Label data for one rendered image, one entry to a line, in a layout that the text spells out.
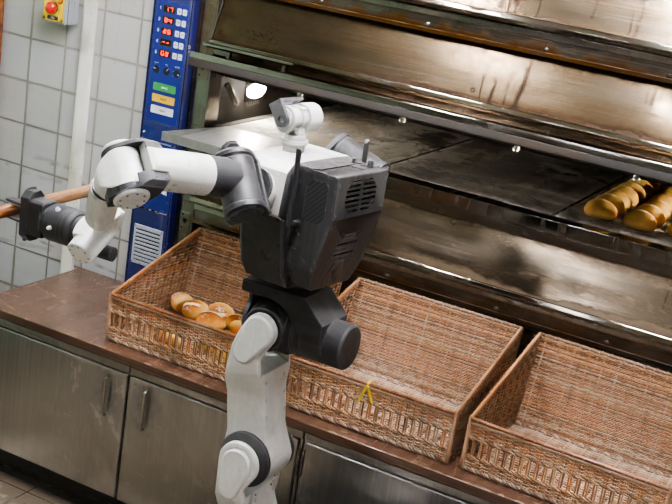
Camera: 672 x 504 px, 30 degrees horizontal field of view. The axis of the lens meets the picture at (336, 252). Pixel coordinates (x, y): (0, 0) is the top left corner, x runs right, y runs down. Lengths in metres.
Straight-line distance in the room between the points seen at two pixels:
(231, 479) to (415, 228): 1.09
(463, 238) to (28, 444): 1.53
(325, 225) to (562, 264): 1.07
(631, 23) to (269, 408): 1.42
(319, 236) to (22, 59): 2.01
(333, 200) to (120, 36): 1.69
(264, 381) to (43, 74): 1.82
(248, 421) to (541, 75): 1.30
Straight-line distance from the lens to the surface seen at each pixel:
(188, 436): 3.75
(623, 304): 3.64
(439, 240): 3.80
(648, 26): 3.52
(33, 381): 4.07
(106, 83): 4.36
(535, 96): 3.62
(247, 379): 3.08
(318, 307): 2.96
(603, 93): 3.58
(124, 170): 2.61
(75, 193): 3.15
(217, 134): 4.04
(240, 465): 3.13
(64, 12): 4.36
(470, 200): 3.73
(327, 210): 2.80
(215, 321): 4.01
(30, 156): 4.61
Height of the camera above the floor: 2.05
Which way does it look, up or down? 17 degrees down
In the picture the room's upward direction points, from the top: 9 degrees clockwise
